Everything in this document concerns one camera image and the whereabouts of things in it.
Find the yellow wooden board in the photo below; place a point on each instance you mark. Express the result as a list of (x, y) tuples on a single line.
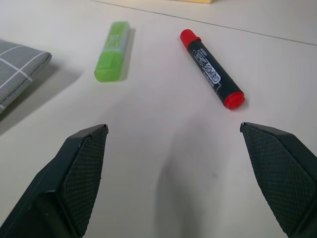
[(198, 1)]

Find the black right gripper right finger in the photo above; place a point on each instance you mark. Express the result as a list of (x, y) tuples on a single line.
[(280, 178)]

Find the grey checked fabric pouch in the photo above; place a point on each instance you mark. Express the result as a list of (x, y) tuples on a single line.
[(17, 72)]

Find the red and black whiteboard marker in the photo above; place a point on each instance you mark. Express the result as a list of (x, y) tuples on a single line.
[(210, 68)]

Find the green highlighter pen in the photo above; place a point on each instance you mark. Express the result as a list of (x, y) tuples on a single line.
[(112, 54)]

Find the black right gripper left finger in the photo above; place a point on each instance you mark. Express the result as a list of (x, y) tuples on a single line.
[(62, 183)]

